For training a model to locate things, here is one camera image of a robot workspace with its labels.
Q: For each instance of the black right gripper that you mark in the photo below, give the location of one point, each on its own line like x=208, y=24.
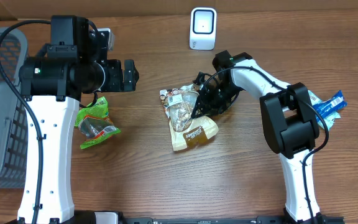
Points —
x=206, y=104

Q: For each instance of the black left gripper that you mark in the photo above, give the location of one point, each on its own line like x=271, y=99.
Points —
x=117, y=83

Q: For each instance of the beige pastry snack packet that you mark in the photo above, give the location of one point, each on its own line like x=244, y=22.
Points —
x=186, y=132

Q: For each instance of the green snack packet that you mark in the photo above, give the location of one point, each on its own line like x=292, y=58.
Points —
x=95, y=124

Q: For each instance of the white snack packet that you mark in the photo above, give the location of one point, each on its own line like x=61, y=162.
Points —
x=329, y=120

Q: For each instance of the blue oreo packet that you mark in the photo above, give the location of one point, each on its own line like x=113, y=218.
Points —
x=325, y=108

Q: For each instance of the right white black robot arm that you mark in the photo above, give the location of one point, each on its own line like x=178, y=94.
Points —
x=288, y=120

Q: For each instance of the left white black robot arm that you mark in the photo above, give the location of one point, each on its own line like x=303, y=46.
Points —
x=52, y=83

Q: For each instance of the white barcode scanner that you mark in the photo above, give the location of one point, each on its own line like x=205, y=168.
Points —
x=203, y=28

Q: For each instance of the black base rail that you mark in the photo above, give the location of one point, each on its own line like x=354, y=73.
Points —
x=213, y=220

